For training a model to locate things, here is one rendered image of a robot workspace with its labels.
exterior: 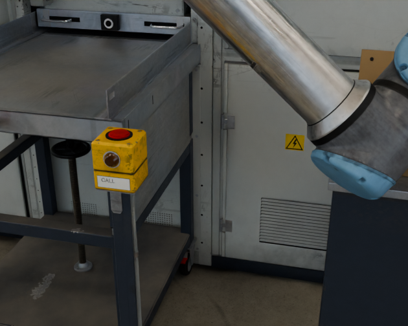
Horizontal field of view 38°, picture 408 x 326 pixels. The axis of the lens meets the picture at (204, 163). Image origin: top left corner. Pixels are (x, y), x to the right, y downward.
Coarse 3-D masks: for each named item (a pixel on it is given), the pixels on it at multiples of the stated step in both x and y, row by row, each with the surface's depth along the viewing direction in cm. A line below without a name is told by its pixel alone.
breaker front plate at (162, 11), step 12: (60, 0) 199; (72, 0) 198; (84, 0) 197; (96, 0) 196; (108, 0) 195; (120, 0) 194; (132, 0) 193; (144, 0) 192; (156, 0) 191; (168, 0) 190; (180, 0) 190; (132, 12) 195; (144, 12) 194; (156, 12) 193; (168, 12) 192; (180, 12) 191
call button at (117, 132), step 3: (114, 129) 111; (117, 129) 111; (120, 129) 111; (123, 129) 111; (111, 132) 110; (114, 132) 110; (117, 132) 110; (120, 132) 110; (123, 132) 110; (126, 132) 110; (129, 132) 110; (108, 135) 109; (111, 135) 108; (114, 135) 108; (117, 135) 108; (120, 135) 108; (123, 135) 108; (126, 135) 109; (129, 135) 109; (117, 138) 108
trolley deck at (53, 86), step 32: (0, 64) 170; (32, 64) 170; (64, 64) 170; (96, 64) 170; (128, 64) 170; (192, 64) 183; (0, 96) 145; (32, 96) 145; (64, 96) 145; (96, 96) 145; (160, 96) 154; (0, 128) 139; (32, 128) 137; (64, 128) 135; (96, 128) 133; (128, 128) 134
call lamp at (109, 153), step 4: (108, 152) 107; (112, 152) 107; (104, 156) 107; (108, 156) 106; (112, 156) 106; (116, 156) 107; (104, 160) 107; (108, 160) 106; (112, 160) 106; (116, 160) 107; (120, 160) 107; (108, 164) 107; (112, 164) 107; (116, 164) 107
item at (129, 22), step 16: (64, 16) 200; (80, 16) 199; (96, 16) 197; (128, 16) 195; (144, 16) 193; (160, 16) 192; (176, 16) 191; (144, 32) 196; (160, 32) 194; (176, 32) 193
